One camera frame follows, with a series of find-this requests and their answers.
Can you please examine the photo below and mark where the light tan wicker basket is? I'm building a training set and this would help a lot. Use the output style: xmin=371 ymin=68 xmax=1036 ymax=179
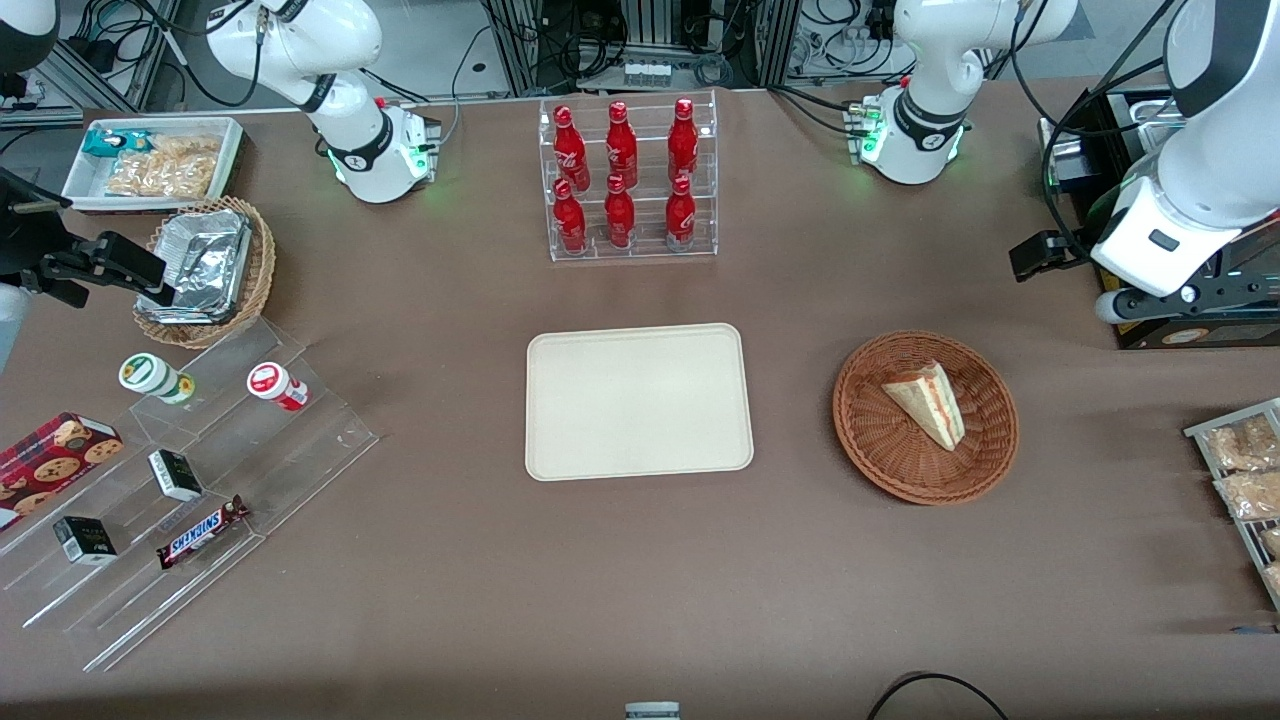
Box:
xmin=132 ymin=196 xmax=278 ymax=350

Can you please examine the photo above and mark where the triangle sandwich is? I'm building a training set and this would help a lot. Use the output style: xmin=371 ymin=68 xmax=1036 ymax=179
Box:
xmin=881 ymin=360 xmax=967 ymax=453

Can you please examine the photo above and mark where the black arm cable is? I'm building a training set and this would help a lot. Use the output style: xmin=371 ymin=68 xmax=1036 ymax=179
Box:
xmin=1008 ymin=0 xmax=1183 ymax=263

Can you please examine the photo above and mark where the silver foil container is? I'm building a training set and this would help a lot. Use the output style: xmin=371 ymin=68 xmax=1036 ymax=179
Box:
xmin=138 ymin=207 xmax=253 ymax=325

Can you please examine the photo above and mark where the red cola bottle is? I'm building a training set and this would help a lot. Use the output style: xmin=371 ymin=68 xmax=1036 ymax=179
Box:
xmin=552 ymin=179 xmax=589 ymax=255
xmin=603 ymin=174 xmax=637 ymax=250
xmin=667 ymin=97 xmax=700 ymax=185
xmin=605 ymin=101 xmax=640 ymax=190
xmin=552 ymin=105 xmax=592 ymax=193
xmin=664 ymin=175 xmax=698 ymax=252

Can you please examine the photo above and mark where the clear bag of chips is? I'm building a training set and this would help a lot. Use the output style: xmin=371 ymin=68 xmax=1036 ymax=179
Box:
xmin=104 ymin=134 xmax=223 ymax=199

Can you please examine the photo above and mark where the brown snickers bar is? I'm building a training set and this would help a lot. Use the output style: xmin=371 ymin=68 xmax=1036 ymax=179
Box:
xmin=156 ymin=494 xmax=252 ymax=571

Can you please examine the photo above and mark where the beige plastic tray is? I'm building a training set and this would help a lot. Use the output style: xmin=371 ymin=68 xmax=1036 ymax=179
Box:
xmin=525 ymin=323 xmax=755 ymax=483

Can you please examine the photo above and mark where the brown round wicker basket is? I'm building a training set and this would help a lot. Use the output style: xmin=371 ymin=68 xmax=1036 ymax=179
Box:
xmin=832 ymin=330 xmax=1020 ymax=506

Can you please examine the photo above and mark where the green white yogurt cup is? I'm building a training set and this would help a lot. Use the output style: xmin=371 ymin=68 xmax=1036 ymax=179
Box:
xmin=118 ymin=352 xmax=197 ymax=406

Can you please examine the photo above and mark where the aluminium frame structure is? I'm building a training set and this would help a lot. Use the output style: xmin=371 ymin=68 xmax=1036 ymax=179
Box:
xmin=483 ymin=0 xmax=803 ymax=97

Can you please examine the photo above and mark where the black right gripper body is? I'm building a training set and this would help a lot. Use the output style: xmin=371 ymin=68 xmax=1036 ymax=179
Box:
xmin=0 ymin=165 xmax=79 ymax=301

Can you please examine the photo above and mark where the red cookie box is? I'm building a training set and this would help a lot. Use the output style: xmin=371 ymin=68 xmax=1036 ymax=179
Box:
xmin=0 ymin=411 xmax=125 ymax=532

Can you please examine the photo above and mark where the small black box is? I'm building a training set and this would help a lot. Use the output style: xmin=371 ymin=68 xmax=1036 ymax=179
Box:
xmin=147 ymin=449 xmax=205 ymax=503
xmin=52 ymin=515 xmax=119 ymax=567

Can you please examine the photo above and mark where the clear acrylic bottle rack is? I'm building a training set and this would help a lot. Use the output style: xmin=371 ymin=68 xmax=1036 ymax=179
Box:
xmin=538 ymin=89 xmax=720 ymax=264

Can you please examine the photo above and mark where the white rectangular snack bin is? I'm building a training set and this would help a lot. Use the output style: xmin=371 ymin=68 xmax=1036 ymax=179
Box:
xmin=61 ymin=116 xmax=247 ymax=214

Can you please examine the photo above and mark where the red white yogurt cup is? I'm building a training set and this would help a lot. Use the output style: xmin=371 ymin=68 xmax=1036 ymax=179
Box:
xmin=246 ymin=361 xmax=312 ymax=413

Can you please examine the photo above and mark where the clear acrylic stepped shelf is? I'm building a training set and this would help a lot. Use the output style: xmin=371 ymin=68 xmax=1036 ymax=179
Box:
xmin=0 ymin=318 xmax=380 ymax=674

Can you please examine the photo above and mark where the black floor cable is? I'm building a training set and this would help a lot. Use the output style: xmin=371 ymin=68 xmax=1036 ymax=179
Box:
xmin=864 ymin=671 xmax=1012 ymax=720

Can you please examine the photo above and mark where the white wire rack tray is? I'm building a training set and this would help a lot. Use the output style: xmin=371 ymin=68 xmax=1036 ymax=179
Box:
xmin=1184 ymin=397 xmax=1280 ymax=613

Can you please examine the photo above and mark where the teal snack packet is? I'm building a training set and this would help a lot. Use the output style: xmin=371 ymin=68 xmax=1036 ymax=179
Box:
xmin=82 ymin=127 xmax=153 ymax=160

